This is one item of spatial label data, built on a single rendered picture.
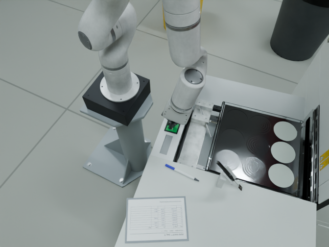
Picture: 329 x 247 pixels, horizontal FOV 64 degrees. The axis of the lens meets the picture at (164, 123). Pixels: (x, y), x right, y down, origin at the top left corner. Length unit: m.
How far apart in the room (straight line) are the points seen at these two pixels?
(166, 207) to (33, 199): 1.40
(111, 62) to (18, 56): 2.12
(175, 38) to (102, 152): 1.58
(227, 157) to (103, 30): 0.69
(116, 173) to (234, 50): 1.72
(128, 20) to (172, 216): 0.71
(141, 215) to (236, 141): 0.51
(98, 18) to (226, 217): 0.78
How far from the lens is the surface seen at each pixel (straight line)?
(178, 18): 0.67
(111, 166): 2.10
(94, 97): 1.30
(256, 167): 1.16
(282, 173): 1.18
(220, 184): 0.98
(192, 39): 0.71
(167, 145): 1.07
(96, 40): 0.97
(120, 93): 1.26
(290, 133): 1.29
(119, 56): 1.10
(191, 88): 0.82
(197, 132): 1.20
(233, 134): 1.20
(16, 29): 3.50
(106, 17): 0.91
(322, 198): 1.08
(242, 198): 1.02
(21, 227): 2.18
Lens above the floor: 1.91
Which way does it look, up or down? 58 degrees down
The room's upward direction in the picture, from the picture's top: 1 degrees counter-clockwise
